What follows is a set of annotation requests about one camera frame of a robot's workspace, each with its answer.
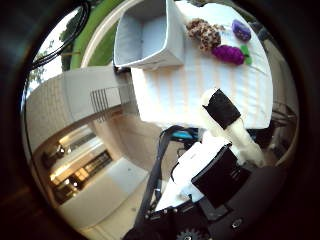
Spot purple grapes plush toy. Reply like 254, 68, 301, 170
211, 44, 253, 66

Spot black cables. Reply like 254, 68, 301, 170
31, 0, 93, 71

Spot small purple plush toy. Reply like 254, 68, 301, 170
231, 19, 253, 43

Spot leopard print plush toy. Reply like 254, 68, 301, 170
185, 18, 226, 52

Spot dark blue strap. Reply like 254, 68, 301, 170
134, 125, 188, 231

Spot white striped tablecloth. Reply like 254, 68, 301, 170
131, 0, 274, 131

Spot grey plastic bin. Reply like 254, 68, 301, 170
113, 0, 185, 71

